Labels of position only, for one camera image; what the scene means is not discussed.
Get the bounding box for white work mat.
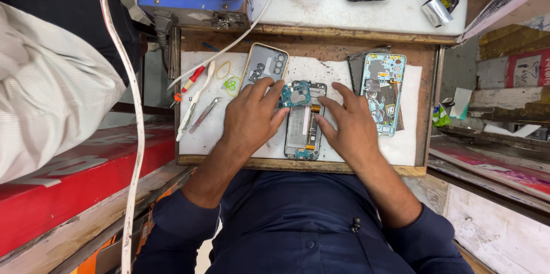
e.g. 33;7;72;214
179;52;423;167

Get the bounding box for person's left hand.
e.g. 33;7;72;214
221;77;290;154

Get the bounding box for green rubber band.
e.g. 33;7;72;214
223;76;241;98

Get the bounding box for thin white cable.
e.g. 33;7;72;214
167;0;281;91

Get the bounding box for green packet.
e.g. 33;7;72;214
431;98;453;128

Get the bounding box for person's right hand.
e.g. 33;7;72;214
315;82;381;164

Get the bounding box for blue circuit board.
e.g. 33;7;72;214
277;81;312;109

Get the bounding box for red painted board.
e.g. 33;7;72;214
0;121;178;258

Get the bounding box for teal printed phone case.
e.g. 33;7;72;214
360;53;407;138

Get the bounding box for phone frame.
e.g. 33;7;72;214
284;81;328;161

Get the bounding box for white counter board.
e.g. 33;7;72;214
251;0;472;37

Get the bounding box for silver tape roll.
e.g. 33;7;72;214
421;0;473;29

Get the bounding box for person's navy shirt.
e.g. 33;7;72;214
131;168;476;274

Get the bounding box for orange box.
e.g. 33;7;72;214
69;179;192;274

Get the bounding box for pink printed board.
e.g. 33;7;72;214
429;136;550;202

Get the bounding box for thick white hose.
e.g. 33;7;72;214
88;0;147;274

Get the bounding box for metal tweezers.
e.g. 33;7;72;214
189;97;223;134

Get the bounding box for yellow rubber band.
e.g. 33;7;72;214
215;61;232;80

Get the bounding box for heap of cartons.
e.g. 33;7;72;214
467;24;550;125

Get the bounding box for grey phone back cover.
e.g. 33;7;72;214
237;43;290;95

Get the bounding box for wooden tray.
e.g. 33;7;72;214
171;25;440;178

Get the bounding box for white plastic pry tool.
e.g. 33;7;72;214
176;60;216;142

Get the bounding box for red handled screwdriver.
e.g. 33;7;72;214
170;66;206;108

